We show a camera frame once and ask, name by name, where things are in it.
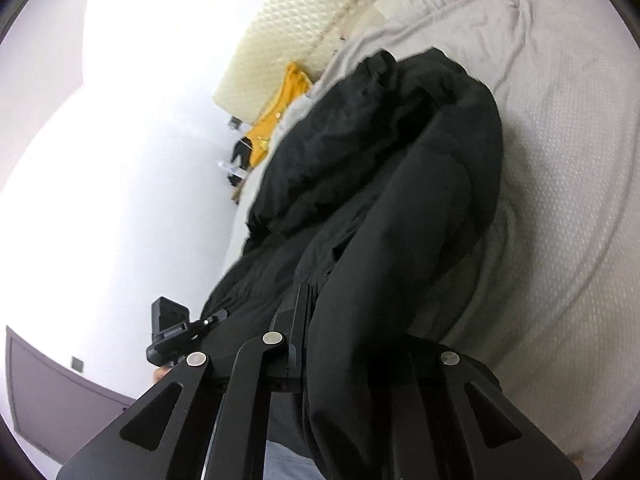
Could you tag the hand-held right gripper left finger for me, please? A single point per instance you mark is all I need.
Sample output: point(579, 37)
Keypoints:
point(295, 340)

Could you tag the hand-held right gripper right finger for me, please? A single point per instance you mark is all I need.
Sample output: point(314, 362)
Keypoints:
point(465, 410)

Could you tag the black puffer jacket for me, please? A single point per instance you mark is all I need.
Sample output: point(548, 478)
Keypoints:
point(380, 185)

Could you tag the person's left hand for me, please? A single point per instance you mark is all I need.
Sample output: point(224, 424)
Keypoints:
point(161, 373)

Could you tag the blue denim jeans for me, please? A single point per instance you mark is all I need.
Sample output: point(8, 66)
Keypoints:
point(287, 465)

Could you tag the grey door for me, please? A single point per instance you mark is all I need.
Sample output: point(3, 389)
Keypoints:
point(55, 400)

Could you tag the white bottle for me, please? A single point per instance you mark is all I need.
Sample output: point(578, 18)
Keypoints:
point(231, 167)

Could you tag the black bag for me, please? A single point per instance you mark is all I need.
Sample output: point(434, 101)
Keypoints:
point(242, 152)

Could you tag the yellow pillow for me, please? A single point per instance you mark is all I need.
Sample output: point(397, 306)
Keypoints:
point(272, 120)

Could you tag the bed with grey duvet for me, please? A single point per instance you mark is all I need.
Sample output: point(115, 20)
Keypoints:
point(550, 160)

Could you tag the cream quilted headboard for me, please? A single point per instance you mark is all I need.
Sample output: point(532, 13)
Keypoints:
point(310, 25)

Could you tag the wall switch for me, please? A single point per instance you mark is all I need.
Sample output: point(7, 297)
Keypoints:
point(76, 363)

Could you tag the wall socket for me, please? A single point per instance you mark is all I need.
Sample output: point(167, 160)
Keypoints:
point(233, 122)

